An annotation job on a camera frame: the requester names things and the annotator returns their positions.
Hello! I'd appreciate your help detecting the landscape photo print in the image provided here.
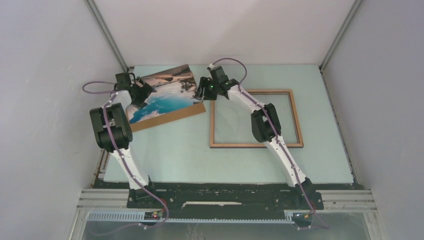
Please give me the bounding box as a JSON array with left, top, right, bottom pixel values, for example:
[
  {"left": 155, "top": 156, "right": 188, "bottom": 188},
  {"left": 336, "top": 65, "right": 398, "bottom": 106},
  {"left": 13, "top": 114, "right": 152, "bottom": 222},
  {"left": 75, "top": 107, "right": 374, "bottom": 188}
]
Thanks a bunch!
[{"left": 127, "top": 64, "right": 203, "bottom": 124}]

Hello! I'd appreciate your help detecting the right corner aluminium profile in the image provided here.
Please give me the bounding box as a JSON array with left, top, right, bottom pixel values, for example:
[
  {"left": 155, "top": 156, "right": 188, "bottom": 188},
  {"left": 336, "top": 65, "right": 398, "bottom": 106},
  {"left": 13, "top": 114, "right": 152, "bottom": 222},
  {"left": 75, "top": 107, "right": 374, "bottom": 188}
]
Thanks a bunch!
[{"left": 319, "top": 0, "right": 364, "bottom": 73}]

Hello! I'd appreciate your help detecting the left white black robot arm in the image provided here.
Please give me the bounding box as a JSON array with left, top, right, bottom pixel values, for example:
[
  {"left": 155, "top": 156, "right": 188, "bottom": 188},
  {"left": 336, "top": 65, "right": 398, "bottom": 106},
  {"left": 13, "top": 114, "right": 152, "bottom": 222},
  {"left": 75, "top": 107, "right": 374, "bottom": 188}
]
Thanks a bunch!
[{"left": 89, "top": 72, "right": 158, "bottom": 208}]

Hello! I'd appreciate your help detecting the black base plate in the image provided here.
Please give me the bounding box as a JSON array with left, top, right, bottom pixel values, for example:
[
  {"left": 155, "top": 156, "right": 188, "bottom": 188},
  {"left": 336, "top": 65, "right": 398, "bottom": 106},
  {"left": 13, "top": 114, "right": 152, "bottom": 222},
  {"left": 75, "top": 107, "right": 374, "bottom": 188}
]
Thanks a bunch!
[{"left": 126, "top": 182, "right": 324, "bottom": 221}]

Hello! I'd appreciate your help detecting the corner aluminium profile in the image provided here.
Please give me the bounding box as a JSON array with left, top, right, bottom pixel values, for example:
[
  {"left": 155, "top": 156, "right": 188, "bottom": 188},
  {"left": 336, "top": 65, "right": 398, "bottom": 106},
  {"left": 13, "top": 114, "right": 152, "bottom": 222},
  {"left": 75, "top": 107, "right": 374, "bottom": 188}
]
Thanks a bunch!
[
  {"left": 319, "top": 0, "right": 364, "bottom": 73},
  {"left": 84, "top": 0, "right": 129, "bottom": 72}
]

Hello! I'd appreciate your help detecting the wooden picture frame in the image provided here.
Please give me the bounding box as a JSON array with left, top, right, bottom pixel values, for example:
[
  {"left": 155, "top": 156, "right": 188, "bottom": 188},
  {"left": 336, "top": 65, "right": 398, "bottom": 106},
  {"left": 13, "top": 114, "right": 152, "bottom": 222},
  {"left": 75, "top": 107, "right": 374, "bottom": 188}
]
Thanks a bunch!
[{"left": 209, "top": 89, "right": 304, "bottom": 149}]

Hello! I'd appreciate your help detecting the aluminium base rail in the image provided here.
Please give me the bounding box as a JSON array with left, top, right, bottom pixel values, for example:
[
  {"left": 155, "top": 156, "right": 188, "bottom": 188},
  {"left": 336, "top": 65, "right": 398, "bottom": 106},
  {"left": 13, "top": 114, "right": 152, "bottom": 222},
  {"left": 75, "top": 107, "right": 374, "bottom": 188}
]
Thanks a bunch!
[{"left": 69, "top": 182, "right": 383, "bottom": 240}]

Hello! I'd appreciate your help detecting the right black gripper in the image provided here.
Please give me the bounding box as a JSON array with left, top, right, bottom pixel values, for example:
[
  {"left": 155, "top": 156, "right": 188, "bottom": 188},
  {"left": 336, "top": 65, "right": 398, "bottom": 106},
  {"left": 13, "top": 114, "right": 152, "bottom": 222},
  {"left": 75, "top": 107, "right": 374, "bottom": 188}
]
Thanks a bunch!
[{"left": 195, "top": 76, "right": 220, "bottom": 101}]

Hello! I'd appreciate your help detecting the brown cardboard backing board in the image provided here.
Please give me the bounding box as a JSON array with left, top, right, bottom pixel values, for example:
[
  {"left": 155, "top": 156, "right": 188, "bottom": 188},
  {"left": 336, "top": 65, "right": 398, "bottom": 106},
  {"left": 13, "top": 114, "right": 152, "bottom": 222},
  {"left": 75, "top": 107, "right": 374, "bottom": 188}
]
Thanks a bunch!
[{"left": 124, "top": 103, "right": 206, "bottom": 132}]

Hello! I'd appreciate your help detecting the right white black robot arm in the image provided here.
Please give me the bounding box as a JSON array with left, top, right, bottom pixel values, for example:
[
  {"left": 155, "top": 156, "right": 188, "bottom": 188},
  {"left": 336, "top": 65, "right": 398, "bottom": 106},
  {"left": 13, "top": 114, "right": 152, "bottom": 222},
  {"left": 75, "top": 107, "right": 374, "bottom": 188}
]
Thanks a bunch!
[{"left": 194, "top": 64, "right": 316, "bottom": 209}]

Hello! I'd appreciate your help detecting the left corner aluminium profile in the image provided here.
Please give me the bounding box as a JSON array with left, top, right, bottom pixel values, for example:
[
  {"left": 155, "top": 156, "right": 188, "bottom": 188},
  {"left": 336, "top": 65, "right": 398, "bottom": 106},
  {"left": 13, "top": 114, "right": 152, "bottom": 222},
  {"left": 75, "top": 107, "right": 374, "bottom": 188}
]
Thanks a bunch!
[{"left": 84, "top": 0, "right": 129, "bottom": 72}]

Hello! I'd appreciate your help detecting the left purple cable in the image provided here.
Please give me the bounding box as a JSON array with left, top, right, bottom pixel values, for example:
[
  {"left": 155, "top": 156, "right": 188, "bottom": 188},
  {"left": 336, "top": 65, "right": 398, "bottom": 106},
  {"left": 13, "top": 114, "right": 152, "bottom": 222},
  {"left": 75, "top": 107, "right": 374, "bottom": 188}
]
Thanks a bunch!
[{"left": 82, "top": 80, "right": 170, "bottom": 233}]

